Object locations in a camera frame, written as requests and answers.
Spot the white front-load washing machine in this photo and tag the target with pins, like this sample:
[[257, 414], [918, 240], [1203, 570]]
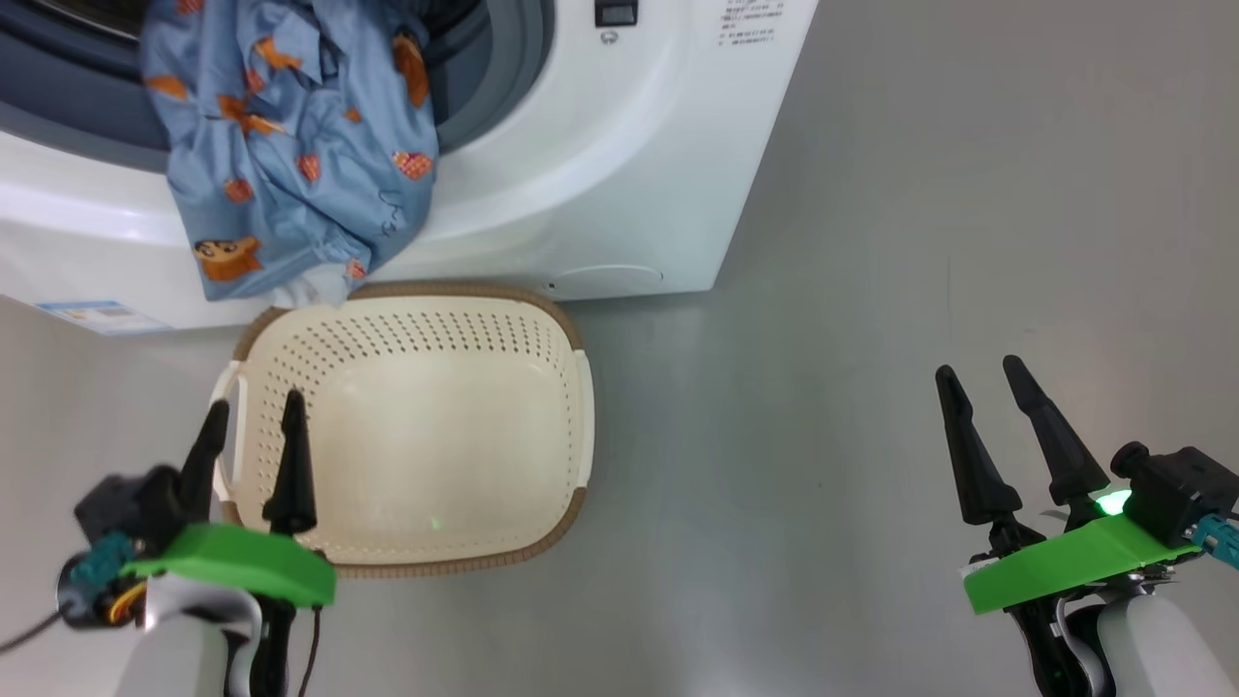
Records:
[[581, 194]]

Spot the small printed text label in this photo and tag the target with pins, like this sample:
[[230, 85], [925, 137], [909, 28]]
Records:
[[751, 21]]

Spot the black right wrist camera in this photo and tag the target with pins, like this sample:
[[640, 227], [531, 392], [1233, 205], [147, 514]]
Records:
[[1176, 489]]

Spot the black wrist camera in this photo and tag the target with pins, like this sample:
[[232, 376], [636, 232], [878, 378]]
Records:
[[1176, 489], [131, 503]]

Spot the cream perforated laundry basket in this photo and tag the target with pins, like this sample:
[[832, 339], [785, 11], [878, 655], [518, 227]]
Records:
[[436, 436]]

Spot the blue printed garment beige lining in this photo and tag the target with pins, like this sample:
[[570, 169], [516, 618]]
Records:
[[290, 145]]

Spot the blue energy label sticker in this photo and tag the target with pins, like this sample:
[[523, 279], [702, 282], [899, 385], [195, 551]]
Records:
[[102, 317]]

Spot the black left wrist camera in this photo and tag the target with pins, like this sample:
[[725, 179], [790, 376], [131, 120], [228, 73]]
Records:
[[131, 503]]

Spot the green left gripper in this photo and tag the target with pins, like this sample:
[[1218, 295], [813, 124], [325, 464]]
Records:
[[242, 561]]

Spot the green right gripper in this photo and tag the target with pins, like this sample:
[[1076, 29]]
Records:
[[1065, 566]]

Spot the round white filter cover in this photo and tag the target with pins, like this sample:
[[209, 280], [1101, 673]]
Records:
[[608, 278]]

